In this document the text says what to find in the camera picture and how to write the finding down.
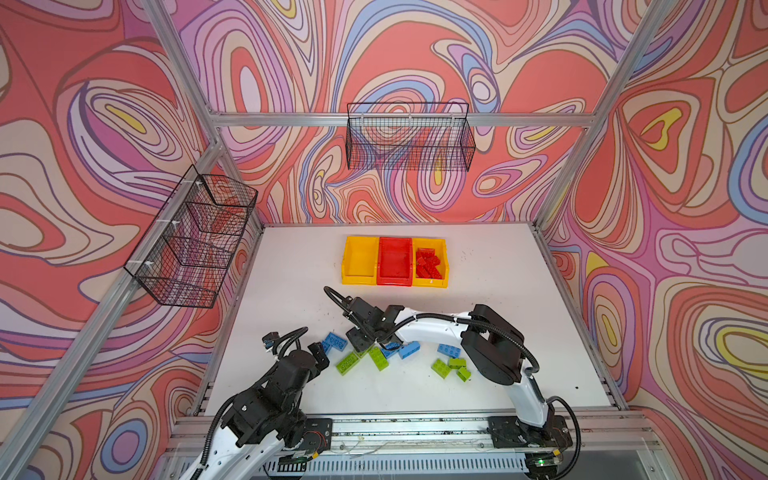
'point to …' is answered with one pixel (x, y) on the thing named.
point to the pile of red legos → (426, 264)
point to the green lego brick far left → (347, 363)
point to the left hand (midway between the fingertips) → (317, 352)
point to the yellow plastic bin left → (360, 258)
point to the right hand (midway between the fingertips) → (363, 339)
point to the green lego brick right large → (441, 368)
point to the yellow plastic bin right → (440, 248)
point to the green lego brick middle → (379, 358)
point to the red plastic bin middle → (395, 261)
